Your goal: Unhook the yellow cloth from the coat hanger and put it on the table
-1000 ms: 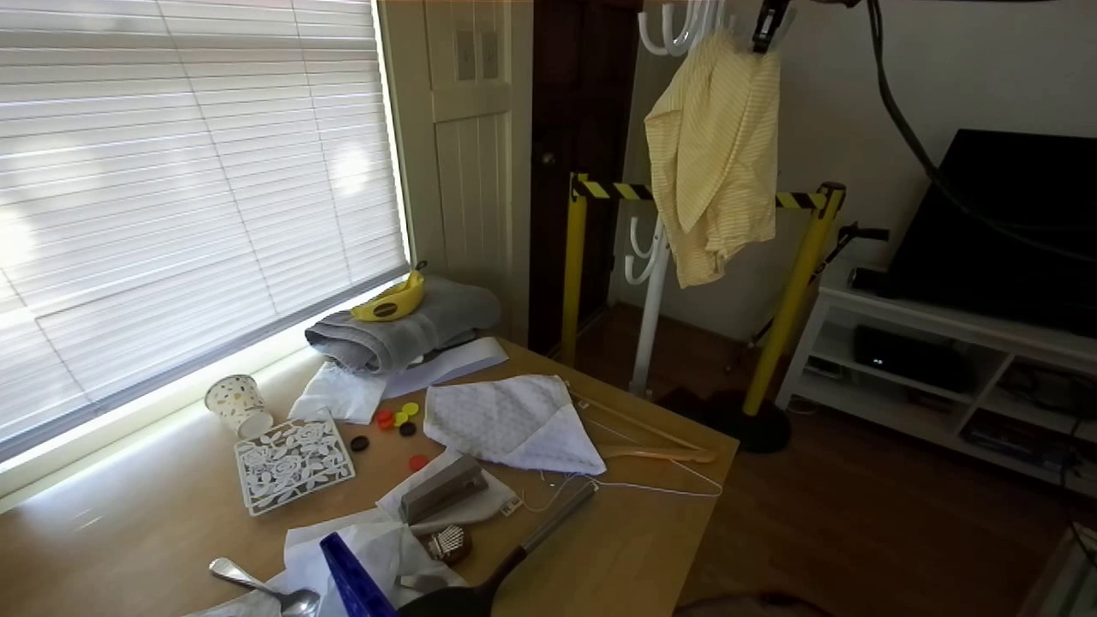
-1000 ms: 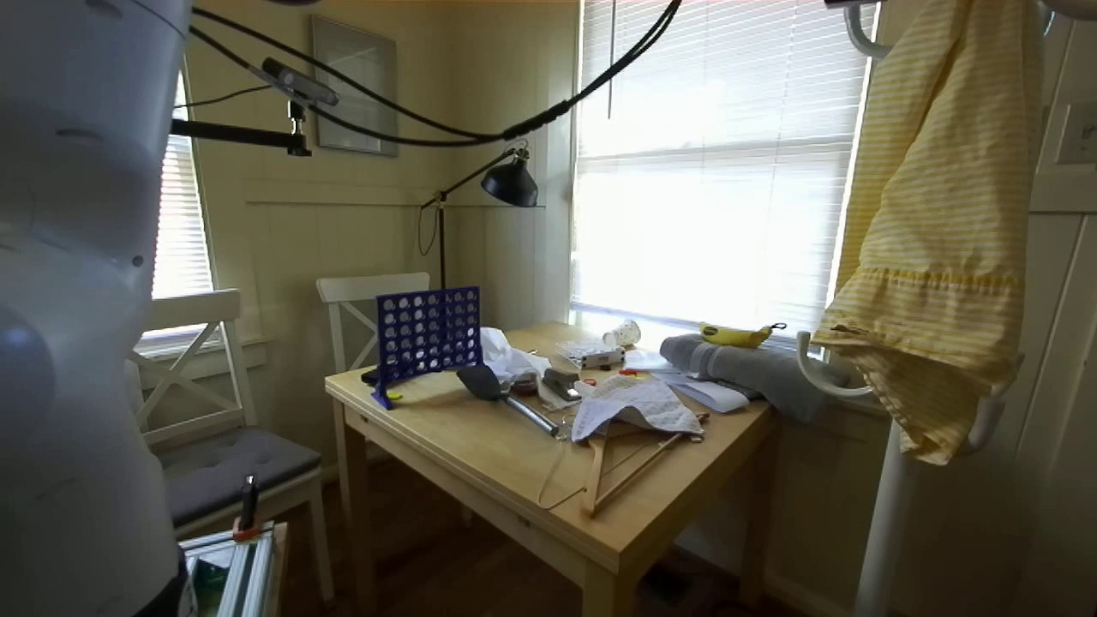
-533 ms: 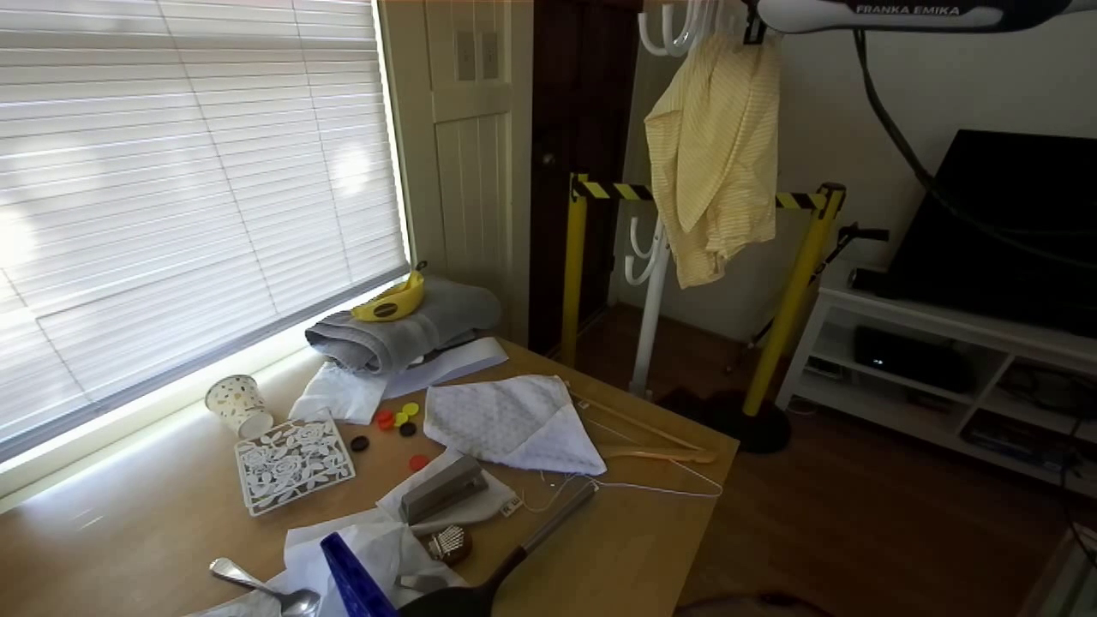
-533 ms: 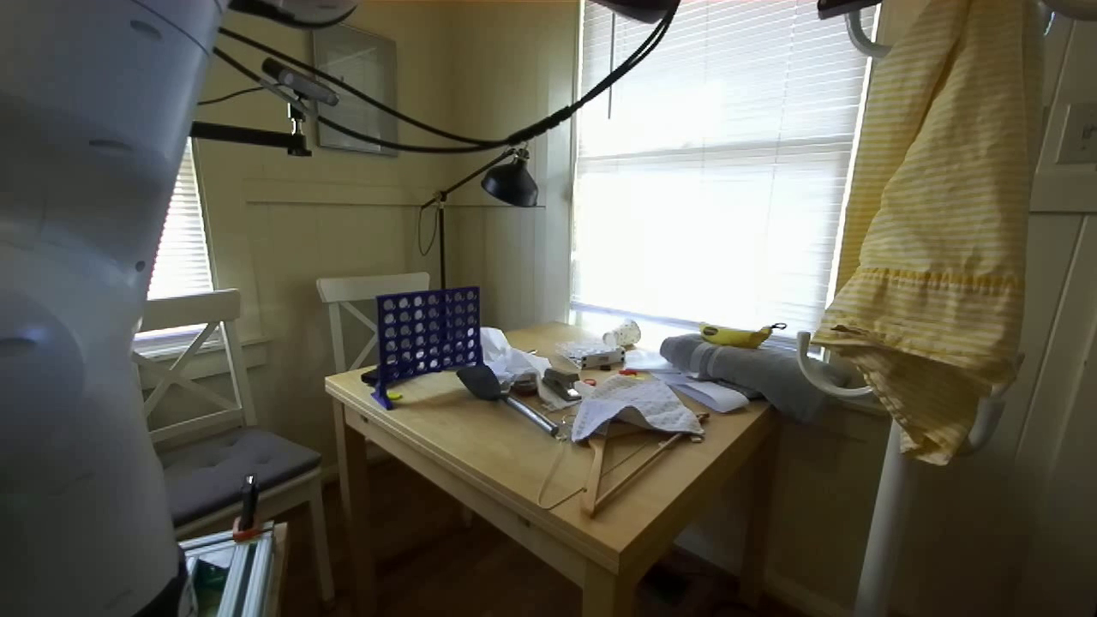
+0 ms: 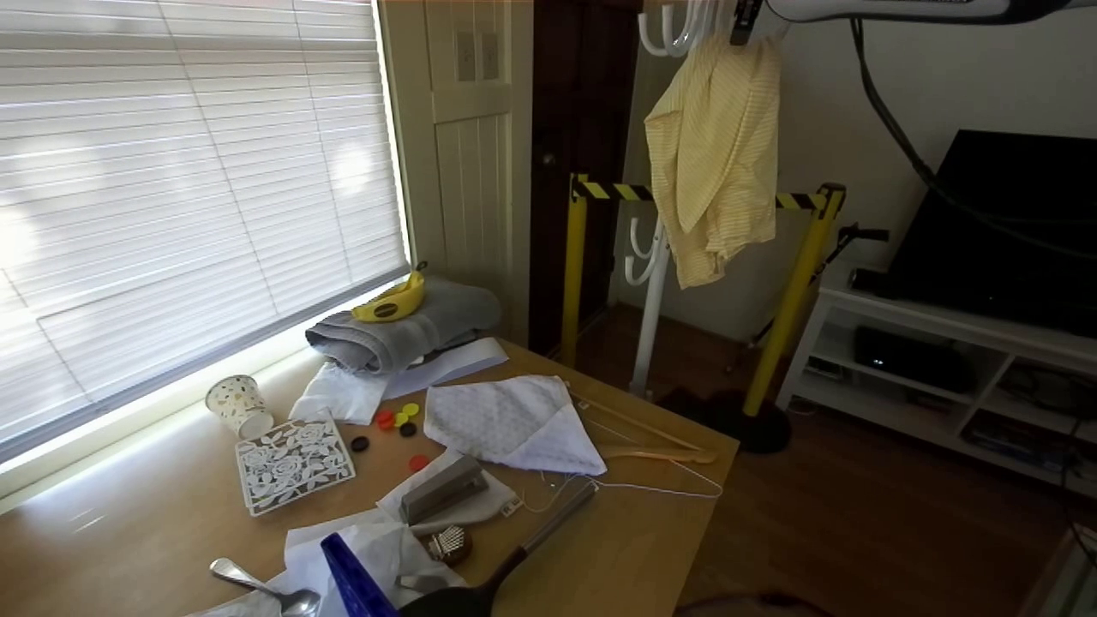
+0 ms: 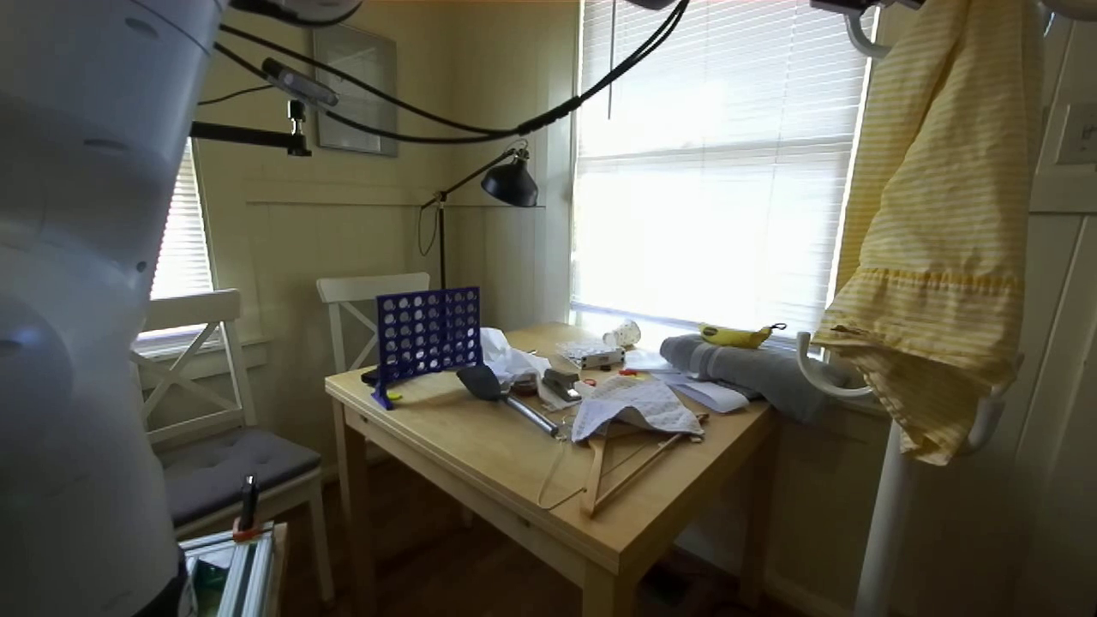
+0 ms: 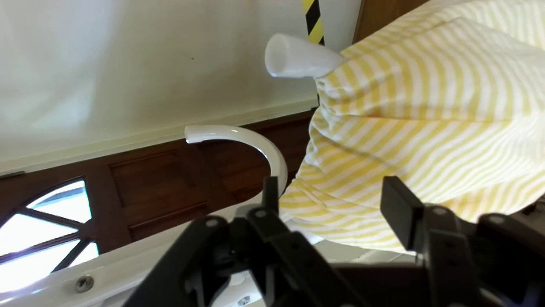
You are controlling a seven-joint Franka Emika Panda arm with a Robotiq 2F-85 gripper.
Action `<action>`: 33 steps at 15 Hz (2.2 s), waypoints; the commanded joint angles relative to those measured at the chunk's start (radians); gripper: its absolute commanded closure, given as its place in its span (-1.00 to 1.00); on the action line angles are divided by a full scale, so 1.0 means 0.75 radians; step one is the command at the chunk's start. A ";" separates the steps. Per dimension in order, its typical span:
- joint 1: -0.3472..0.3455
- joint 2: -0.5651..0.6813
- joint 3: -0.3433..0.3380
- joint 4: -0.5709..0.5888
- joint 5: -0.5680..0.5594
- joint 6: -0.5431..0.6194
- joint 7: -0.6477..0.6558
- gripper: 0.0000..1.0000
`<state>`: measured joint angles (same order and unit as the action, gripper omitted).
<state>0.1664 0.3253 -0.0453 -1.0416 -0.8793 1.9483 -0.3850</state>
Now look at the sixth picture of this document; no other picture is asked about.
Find yellow striped cloth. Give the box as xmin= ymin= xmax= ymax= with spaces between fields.
xmin=813 ymin=0 xmax=1049 ymax=469

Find plain white cloth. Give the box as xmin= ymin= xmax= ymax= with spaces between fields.
xmin=476 ymin=325 xmax=552 ymax=390

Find white dotted cloth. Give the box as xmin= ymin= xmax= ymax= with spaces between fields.
xmin=565 ymin=374 xmax=706 ymax=447

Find wooden coat hanger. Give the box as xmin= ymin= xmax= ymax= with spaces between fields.
xmin=580 ymin=425 xmax=689 ymax=522

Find white folded cloth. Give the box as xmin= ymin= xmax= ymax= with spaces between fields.
xmin=666 ymin=374 xmax=751 ymax=417

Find white coat stand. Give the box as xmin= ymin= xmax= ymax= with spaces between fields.
xmin=795 ymin=0 xmax=923 ymax=617

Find grey stapler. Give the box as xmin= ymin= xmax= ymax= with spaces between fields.
xmin=533 ymin=366 xmax=591 ymax=405

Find patterned white cup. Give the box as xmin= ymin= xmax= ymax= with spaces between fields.
xmin=600 ymin=318 xmax=645 ymax=353

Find silver metal tool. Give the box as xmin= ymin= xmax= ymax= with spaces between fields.
xmin=456 ymin=361 xmax=563 ymax=438

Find blue connect four game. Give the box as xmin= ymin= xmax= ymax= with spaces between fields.
xmin=369 ymin=285 xmax=487 ymax=410

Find black floor lamp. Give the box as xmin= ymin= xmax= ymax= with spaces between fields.
xmin=413 ymin=144 xmax=541 ymax=296

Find light wooden table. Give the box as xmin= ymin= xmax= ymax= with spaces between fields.
xmin=323 ymin=322 xmax=786 ymax=617

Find white wooden chair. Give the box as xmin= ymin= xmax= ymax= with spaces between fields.
xmin=314 ymin=270 xmax=436 ymax=374

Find yellow banana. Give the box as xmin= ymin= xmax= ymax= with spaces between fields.
xmin=697 ymin=322 xmax=789 ymax=353

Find folded grey towel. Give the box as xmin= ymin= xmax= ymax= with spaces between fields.
xmin=658 ymin=330 xmax=851 ymax=427

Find large white window blinds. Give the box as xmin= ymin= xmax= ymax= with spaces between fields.
xmin=570 ymin=0 xmax=869 ymax=336

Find white chair grey cushion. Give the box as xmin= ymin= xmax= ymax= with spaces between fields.
xmin=133 ymin=288 xmax=337 ymax=605

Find black marker orange collar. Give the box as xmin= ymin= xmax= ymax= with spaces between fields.
xmin=234 ymin=474 xmax=264 ymax=546

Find narrow white window blinds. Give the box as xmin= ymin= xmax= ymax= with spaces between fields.
xmin=147 ymin=134 xmax=220 ymax=302

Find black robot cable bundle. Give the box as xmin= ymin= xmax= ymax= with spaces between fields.
xmin=208 ymin=0 xmax=697 ymax=152

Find grey wall frame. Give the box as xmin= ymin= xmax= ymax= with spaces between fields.
xmin=304 ymin=28 xmax=401 ymax=158

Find grey camera on black arm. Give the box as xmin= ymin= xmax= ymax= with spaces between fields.
xmin=186 ymin=56 xmax=343 ymax=162

